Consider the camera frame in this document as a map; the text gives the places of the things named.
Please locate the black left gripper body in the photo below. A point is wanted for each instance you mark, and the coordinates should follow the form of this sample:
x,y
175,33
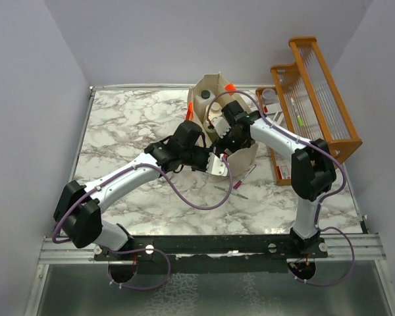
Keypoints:
x,y
197,158

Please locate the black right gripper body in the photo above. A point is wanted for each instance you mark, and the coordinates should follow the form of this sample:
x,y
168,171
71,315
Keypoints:
x,y
232,142

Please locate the cream floral canvas bag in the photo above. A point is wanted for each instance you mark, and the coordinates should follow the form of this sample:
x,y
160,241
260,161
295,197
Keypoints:
x,y
243,159

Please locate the white square bottle dark cap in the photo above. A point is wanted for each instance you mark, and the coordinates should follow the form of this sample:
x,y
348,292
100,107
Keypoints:
x,y
202,99

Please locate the green bottle white cap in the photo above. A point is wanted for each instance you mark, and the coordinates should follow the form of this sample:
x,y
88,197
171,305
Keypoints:
x,y
208,127

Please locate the beige bottle beige cap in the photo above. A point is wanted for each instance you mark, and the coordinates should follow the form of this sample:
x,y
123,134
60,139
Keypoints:
x,y
214,111

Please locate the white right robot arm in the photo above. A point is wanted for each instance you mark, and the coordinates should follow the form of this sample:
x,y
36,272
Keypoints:
x,y
312,170

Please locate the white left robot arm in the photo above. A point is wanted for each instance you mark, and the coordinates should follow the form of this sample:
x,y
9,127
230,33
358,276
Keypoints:
x,y
78,212

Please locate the pink white pen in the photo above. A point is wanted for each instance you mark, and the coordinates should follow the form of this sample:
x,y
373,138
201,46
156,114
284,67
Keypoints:
x,y
239,183

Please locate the small white box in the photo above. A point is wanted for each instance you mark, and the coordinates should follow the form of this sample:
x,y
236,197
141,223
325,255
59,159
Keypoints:
x,y
274,112

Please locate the silver pen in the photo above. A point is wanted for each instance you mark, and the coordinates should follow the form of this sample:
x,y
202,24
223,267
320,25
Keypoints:
x,y
233,192

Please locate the green marker pen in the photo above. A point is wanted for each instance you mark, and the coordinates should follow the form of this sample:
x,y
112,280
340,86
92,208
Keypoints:
x,y
297,112

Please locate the wooden rack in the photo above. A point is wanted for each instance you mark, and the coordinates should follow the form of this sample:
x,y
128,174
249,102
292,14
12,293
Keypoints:
x,y
309,81

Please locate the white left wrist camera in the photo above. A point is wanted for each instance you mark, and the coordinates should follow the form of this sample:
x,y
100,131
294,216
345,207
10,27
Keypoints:
x,y
216,165

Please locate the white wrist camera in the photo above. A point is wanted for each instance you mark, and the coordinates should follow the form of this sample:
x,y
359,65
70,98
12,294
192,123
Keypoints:
x,y
216,165
220,125

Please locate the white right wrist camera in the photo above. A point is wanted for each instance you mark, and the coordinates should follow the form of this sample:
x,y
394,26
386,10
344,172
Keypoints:
x,y
220,125

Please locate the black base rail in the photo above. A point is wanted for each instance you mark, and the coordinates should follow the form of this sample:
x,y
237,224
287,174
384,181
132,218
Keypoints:
x,y
213,253

